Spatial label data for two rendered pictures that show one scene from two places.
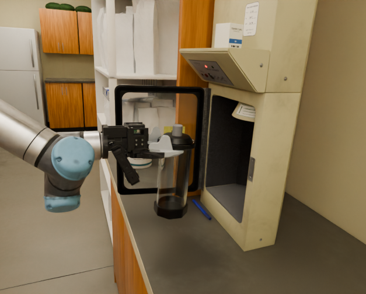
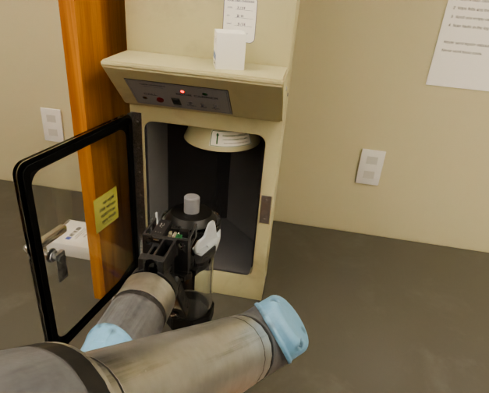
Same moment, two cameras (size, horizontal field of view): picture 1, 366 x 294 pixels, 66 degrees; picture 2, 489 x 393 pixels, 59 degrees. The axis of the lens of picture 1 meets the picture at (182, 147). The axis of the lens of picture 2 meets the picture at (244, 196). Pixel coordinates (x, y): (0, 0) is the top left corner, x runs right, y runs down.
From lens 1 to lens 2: 0.69 m
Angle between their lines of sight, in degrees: 57
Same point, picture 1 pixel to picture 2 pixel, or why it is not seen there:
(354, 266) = (322, 249)
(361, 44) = not seen: hidden behind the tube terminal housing
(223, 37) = (233, 53)
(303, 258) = (295, 268)
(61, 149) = (292, 328)
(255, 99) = (264, 126)
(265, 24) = (274, 32)
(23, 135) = (257, 352)
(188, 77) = (93, 101)
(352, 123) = not seen: hidden behind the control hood
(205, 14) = not seen: outside the picture
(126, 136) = (177, 253)
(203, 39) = (99, 29)
